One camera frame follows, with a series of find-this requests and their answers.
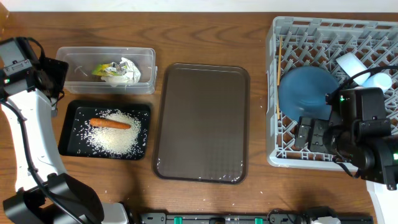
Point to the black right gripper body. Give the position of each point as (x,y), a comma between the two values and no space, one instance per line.
(323,139)

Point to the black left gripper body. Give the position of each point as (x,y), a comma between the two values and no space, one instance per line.
(55,72)

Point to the large blue plate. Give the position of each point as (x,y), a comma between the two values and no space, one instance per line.
(302,93)

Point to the yellow foil snack wrapper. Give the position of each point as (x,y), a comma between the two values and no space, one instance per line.
(108,69)

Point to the orange carrot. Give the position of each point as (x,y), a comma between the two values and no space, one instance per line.
(106,123)

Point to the light blue small bowl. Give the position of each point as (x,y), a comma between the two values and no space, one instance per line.
(352,66)

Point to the light blue cup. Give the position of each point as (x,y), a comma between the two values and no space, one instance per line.
(379,80)

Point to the white paper napkin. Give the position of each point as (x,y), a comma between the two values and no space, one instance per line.
(130,74)

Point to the wooden chopstick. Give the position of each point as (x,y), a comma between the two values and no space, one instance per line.
(277,100)
(279,60)

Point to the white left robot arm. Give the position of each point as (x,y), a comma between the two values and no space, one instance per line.
(45,193)

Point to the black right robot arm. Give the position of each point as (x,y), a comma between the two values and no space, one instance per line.
(364,150)

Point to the black waste tray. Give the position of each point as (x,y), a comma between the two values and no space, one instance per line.
(78,111)

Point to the grey dishwasher rack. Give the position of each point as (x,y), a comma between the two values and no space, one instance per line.
(317,42)

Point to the clear plastic bin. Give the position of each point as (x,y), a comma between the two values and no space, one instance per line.
(83,60)

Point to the pile of white rice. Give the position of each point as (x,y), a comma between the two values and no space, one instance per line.
(112,141)

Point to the dark brown serving tray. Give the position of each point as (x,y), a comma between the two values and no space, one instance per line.
(203,128)

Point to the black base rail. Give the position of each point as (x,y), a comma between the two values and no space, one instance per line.
(276,216)

